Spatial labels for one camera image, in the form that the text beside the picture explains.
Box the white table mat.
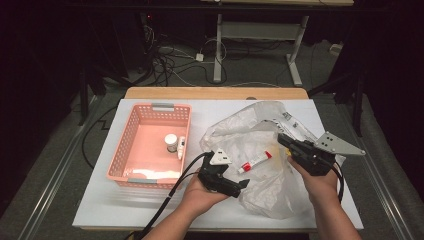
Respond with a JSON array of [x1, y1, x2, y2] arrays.
[[72, 98, 364, 231]]

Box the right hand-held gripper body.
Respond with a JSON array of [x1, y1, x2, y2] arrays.
[[287, 131, 367, 177]]

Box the grey metal desk frame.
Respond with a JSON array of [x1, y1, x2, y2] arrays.
[[199, 0, 354, 88]]

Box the black stand leg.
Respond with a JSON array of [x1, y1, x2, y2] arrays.
[[308, 66, 364, 138]]

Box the translucent plastic bag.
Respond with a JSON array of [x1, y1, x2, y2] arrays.
[[199, 100, 348, 220]]

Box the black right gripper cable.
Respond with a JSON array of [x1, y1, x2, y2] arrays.
[[329, 161, 345, 204]]

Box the pink perforated plastic basket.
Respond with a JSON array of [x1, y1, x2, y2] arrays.
[[106, 102, 193, 190]]

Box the person's left hand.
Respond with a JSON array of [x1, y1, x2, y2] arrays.
[[179, 164, 232, 218]]

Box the metal floor rail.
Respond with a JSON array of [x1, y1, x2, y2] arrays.
[[333, 99, 414, 240], [18, 96, 101, 240]]

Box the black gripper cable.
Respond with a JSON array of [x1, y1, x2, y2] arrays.
[[329, 161, 345, 204], [124, 151, 214, 240]]

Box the small round white jar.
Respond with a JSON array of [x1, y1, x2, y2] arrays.
[[164, 133, 179, 154]]

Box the thin black floor cable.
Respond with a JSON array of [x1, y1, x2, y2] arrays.
[[81, 104, 119, 169]]

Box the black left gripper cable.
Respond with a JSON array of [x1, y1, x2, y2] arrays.
[[124, 151, 214, 240]]

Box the person's right hand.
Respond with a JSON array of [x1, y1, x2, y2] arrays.
[[287, 156, 341, 207]]

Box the tangle of floor cables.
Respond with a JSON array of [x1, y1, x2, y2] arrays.
[[143, 13, 284, 88]]

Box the red and white toothpaste tube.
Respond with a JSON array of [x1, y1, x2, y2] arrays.
[[237, 150, 273, 175]]

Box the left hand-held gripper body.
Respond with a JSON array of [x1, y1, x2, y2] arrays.
[[197, 148, 243, 199]]

